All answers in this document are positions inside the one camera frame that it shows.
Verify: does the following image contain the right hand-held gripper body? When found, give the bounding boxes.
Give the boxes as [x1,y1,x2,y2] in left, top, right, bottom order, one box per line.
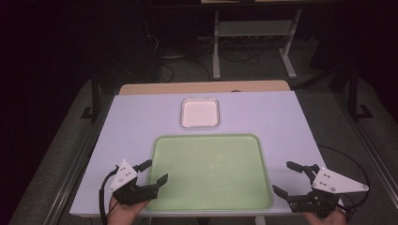
[286,166,370,218]

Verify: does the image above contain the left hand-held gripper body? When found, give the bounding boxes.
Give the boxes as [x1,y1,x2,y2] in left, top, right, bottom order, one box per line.
[109,159,159,207]

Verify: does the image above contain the person's right hand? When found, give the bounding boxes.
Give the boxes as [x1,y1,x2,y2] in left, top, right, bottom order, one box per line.
[300,206,349,225]

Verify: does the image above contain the person's left hand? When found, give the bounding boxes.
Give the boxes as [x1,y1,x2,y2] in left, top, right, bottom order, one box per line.
[107,196,151,225]

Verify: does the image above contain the green rectangular tray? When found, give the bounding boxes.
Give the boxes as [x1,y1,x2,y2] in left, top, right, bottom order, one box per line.
[145,133,274,212]

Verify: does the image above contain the white square dish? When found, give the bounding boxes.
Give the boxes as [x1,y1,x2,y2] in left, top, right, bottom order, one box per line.
[180,97,221,128]

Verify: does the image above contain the black metal stand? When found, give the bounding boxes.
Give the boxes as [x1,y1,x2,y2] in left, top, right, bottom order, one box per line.
[347,65,375,122]
[80,68,101,124]

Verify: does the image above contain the white metal stand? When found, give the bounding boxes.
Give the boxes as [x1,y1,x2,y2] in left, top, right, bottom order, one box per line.
[211,7,303,81]

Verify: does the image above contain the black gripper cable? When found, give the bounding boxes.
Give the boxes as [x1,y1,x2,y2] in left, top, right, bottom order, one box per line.
[99,166,120,225]
[316,143,372,217]

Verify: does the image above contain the metal floor rail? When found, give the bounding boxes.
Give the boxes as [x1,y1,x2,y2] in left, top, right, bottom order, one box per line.
[41,95,115,225]
[331,92,398,200]

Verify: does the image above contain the black floor cable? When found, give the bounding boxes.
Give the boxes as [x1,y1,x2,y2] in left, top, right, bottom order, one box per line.
[159,56,212,83]

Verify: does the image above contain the bundle of floor cables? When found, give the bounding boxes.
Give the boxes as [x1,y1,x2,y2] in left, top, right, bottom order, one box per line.
[218,46,261,66]

